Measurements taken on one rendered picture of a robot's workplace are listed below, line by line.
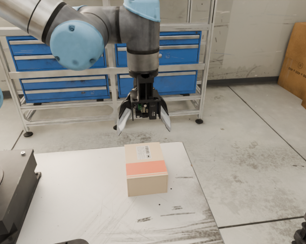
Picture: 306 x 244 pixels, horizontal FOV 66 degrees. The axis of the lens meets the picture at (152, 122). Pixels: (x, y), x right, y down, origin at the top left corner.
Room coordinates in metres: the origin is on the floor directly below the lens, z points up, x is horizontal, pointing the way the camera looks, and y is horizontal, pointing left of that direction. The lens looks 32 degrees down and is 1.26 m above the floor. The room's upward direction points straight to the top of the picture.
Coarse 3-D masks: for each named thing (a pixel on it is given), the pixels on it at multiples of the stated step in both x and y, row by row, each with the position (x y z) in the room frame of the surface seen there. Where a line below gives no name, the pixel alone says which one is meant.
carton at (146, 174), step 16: (128, 144) 0.64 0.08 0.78; (144, 144) 0.64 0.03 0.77; (128, 160) 0.56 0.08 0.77; (144, 160) 0.56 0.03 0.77; (160, 160) 0.56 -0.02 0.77; (128, 176) 0.49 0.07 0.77; (144, 176) 0.49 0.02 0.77; (160, 176) 0.49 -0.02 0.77; (128, 192) 0.48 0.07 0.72; (144, 192) 0.49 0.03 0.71; (160, 192) 0.49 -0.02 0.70
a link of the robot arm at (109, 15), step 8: (80, 8) 0.53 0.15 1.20; (88, 8) 0.52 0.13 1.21; (96, 8) 0.52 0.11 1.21; (104, 8) 0.53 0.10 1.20; (112, 8) 0.53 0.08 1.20; (104, 16) 0.50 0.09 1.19; (112, 16) 0.51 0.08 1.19; (112, 24) 0.51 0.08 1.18; (112, 32) 0.51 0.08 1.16; (112, 40) 0.52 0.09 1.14; (120, 40) 0.52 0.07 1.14
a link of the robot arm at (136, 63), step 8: (128, 56) 0.53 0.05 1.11; (136, 56) 0.51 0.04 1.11; (144, 56) 0.51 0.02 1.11; (152, 56) 0.52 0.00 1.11; (160, 56) 0.55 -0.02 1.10; (128, 64) 0.53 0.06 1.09; (136, 64) 0.51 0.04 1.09; (144, 64) 0.51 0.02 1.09; (152, 64) 0.52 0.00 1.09; (136, 72) 0.52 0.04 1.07; (144, 72) 0.51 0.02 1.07
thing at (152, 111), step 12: (132, 72) 0.52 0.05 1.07; (156, 72) 0.53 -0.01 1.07; (144, 84) 0.52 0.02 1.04; (132, 96) 0.52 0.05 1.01; (144, 96) 0.51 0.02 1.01; (156, 96) 0.52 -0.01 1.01; (132, 108) 0.49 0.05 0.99; (144, 108) 0.51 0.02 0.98; (156, 108) 0.50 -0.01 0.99; (132, 120) 0.49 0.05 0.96
